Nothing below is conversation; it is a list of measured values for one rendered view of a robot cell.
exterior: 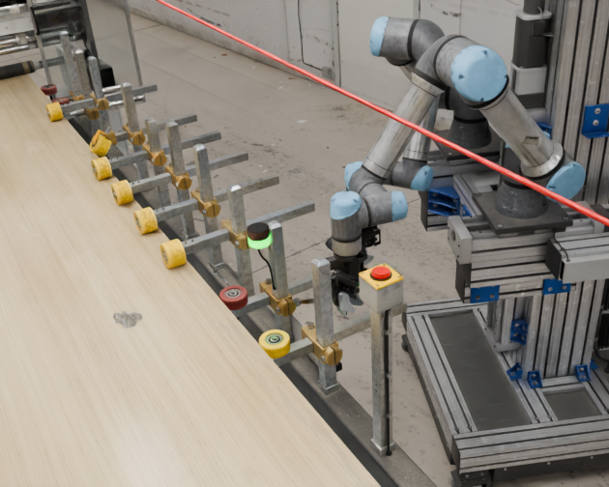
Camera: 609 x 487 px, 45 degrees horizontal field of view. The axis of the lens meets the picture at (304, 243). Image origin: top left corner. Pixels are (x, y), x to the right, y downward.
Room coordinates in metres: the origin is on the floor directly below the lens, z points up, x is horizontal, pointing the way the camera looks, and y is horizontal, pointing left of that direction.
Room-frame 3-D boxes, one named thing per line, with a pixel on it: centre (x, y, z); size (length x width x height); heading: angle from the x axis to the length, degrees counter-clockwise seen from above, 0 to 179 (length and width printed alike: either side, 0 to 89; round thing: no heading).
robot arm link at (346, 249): (1.57, -0.11, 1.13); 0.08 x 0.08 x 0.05
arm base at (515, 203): (1.85, -0.64, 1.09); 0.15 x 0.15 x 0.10
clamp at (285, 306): (1.75, 0.09, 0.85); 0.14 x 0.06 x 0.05; 28
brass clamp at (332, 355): (1.53, -0.03, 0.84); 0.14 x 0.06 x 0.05; 28
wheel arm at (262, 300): (1.80, 0.04, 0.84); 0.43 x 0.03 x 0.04; 118
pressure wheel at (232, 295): (1.71, 0.21, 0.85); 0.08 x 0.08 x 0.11
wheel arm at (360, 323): (1.58, -0.08, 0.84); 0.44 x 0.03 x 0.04; 118
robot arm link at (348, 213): (1.57, -0.11, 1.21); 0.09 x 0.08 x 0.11; 105
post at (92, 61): (3.28, 0.90, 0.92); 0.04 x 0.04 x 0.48; 28
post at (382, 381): (1.28, -0.16, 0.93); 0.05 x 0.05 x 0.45; 28
